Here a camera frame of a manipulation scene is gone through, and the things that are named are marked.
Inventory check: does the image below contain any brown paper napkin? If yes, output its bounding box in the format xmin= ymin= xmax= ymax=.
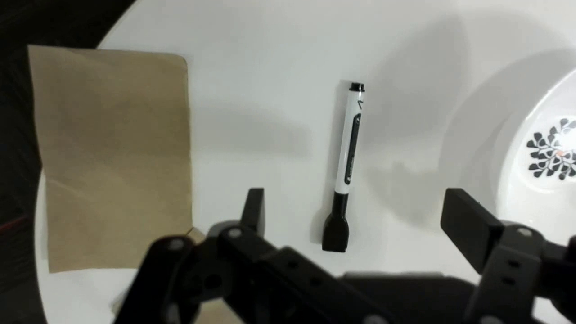
xmin=27 ymin=45 xmax=208 ymax=274

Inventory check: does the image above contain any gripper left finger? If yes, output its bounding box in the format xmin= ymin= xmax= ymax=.
xmin=113 ymin=188 xmax=392 ymax=324

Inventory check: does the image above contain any white marker with black cap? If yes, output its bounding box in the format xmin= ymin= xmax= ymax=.
xmin=321 ymin=81 xmax=366 ymax=253

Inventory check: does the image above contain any white bowl with leaf print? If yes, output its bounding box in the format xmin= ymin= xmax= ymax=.
xmin=441 ymin=49 xmax=576 ymax=246

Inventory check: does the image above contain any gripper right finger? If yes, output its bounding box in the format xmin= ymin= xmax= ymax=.
xmin=440 ymin=188 xmax=576 ymax=324

